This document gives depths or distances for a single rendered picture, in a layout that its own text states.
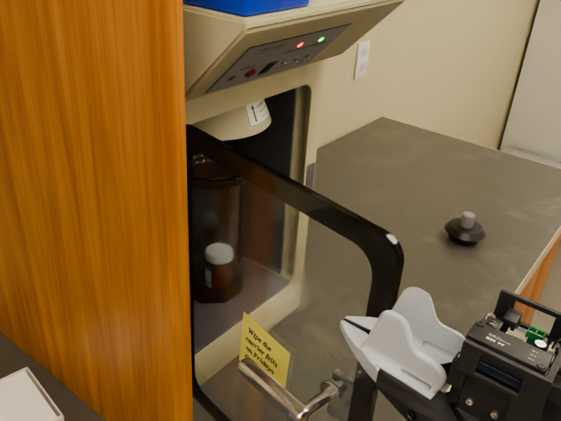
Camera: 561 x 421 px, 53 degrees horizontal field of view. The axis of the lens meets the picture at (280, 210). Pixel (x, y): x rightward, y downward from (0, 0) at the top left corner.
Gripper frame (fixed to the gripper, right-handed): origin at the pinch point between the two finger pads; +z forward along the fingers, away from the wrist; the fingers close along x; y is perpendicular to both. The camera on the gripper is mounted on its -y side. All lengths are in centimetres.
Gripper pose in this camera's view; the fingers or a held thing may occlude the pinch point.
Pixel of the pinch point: (356, 336)
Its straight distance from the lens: 45.9
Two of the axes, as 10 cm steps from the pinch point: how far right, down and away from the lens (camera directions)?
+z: -7.9, -3.4, 5.1
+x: -6.1, 3.6, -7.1
